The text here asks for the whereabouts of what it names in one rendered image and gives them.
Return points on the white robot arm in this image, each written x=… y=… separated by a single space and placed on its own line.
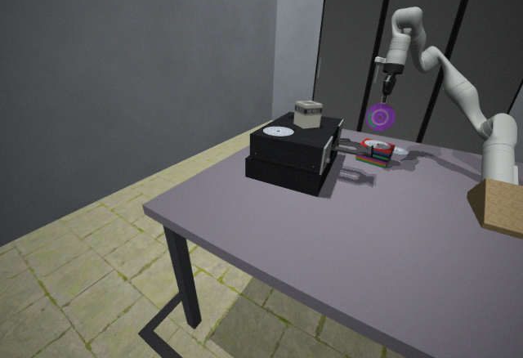
x=498 y=151

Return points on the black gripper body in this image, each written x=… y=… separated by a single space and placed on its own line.
x=391 y=69

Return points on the silver cd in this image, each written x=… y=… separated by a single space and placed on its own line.
x=400 y=151
x=273 y=131
x=380 y=145

